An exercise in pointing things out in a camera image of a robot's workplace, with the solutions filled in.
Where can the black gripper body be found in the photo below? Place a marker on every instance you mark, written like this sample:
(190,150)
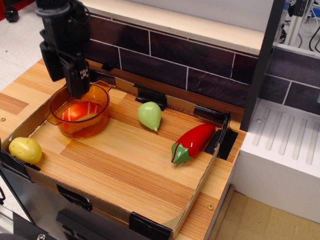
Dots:
(65,33)

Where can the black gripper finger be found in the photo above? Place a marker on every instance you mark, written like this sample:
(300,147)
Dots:
(52,62)
(77,76)

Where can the orange salmon sushi toy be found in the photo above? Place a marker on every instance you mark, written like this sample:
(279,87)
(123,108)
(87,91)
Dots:
(79,116)

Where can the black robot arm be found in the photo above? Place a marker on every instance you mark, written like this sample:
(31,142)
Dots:
(60,4)

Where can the transparent orange plastic pot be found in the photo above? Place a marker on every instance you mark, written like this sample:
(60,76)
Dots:
(61,100)

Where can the brown cardboard fence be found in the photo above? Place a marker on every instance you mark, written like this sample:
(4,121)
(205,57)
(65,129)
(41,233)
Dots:
(119,183)

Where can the green toy pear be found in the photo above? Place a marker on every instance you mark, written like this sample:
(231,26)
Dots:
(150,115)

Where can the yellow toy potato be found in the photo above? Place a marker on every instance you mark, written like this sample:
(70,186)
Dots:
(26,149)

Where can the red toy chili pepper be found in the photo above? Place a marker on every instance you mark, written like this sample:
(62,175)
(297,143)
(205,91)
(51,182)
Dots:
(189,144)

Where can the dark brick backsplash panel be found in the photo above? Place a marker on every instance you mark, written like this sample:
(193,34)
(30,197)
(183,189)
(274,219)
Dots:
(293,79)

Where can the white toy sink drainboard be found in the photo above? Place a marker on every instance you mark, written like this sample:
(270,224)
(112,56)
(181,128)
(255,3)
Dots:
(279,161)

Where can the dark grey vertical post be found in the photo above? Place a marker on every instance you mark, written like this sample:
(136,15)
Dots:
(262,64)

